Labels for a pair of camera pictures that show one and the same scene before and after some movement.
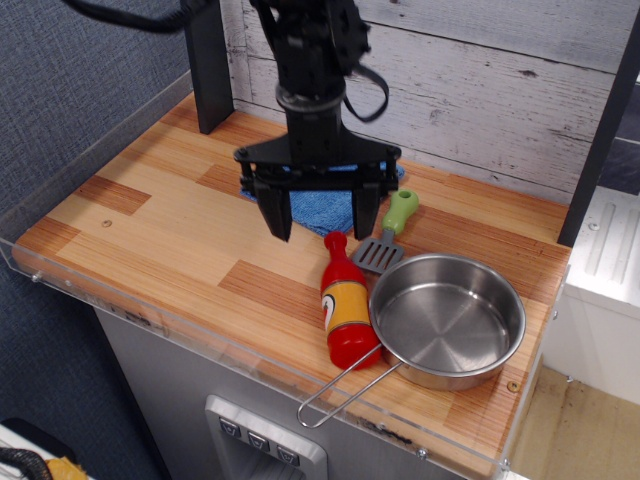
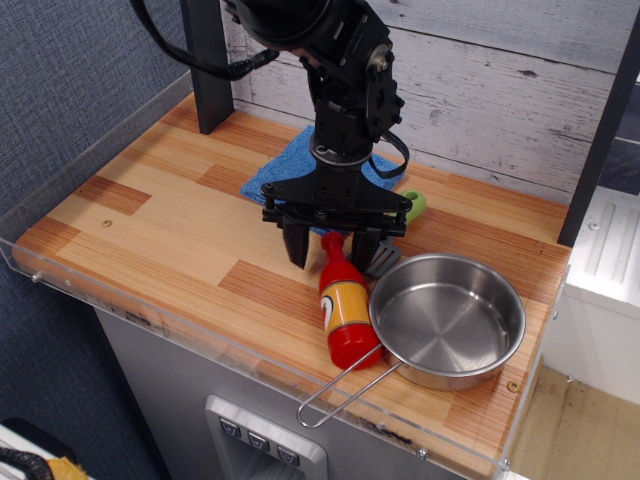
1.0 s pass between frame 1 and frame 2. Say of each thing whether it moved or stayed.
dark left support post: stayed
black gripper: moved
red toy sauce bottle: stayed
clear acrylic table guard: stayed
